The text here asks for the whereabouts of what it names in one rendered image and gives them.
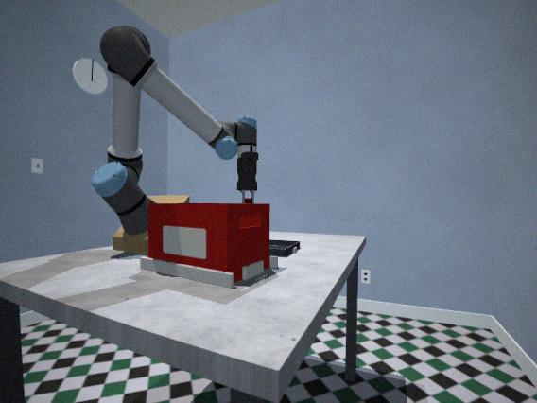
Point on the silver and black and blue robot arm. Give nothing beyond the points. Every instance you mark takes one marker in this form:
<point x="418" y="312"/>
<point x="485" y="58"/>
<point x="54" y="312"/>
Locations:
<point x="127" y="52"/>

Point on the red crate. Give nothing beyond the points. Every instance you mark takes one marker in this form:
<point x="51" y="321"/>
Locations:
<point x="217" y="236"/>

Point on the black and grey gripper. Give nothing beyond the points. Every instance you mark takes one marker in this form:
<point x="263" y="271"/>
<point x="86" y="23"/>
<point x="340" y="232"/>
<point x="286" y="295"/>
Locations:
<point x="246" y="170"/>

